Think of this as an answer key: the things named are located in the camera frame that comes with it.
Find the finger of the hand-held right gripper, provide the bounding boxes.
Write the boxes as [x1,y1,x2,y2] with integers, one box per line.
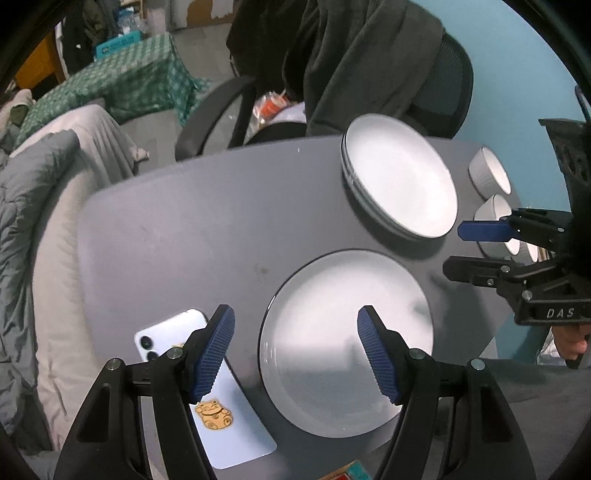
[458,208,572,253]
[442,256,570,302]

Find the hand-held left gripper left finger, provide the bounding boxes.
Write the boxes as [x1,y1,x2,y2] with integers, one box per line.
[54,305,236,480]

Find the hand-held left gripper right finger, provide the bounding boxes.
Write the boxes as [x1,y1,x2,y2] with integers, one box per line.
[357,305,539,480]

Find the white ribbed bowl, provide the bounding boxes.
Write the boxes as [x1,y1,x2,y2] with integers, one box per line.
[468,146,512,195]
[522,240,552,264]
[473,194,523,257]

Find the white plate with dark rim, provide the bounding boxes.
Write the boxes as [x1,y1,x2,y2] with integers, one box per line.
[342,157,439,243]
[341,136,446,241]
[259,249,435,439]

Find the stack of white plates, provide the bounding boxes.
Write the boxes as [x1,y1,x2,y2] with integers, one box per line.
[342,113,459,240]

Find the person's right hand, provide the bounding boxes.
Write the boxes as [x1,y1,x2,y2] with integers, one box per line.
[551,322,591,361]

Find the white phone with cat sticker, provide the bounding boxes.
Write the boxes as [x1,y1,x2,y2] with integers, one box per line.
[134,308,278,470]

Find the colourful box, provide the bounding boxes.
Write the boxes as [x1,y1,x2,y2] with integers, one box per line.
[323,462,384,480]

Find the black office chair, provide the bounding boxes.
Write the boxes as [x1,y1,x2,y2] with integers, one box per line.
[175,34,475,162]

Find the beige blanket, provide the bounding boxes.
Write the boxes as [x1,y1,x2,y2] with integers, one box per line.
[9,104,148,453]

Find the dark grey towel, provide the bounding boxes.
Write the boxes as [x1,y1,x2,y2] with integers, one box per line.
[226,0,446,139]

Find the white cloth on chair seat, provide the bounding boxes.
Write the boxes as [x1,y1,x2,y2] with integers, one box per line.
[247,104,308,146]

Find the grey quilted duvet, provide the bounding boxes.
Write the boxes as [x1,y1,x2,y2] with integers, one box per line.
[0,129,81,462]

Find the orange bag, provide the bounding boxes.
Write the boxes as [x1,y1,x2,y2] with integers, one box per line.
[254,90,296,127]

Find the green checked cloth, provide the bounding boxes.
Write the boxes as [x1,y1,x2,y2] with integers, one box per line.
[21,33,213,139]

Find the pile of beige clothes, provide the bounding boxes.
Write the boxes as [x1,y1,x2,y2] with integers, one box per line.
[0,88,35,139]

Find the wooden wardrobe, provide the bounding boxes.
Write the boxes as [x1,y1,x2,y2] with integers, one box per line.
[14,34,65,88]

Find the dark hanging coats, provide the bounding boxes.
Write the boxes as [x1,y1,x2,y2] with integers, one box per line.
[60,0,121,75]

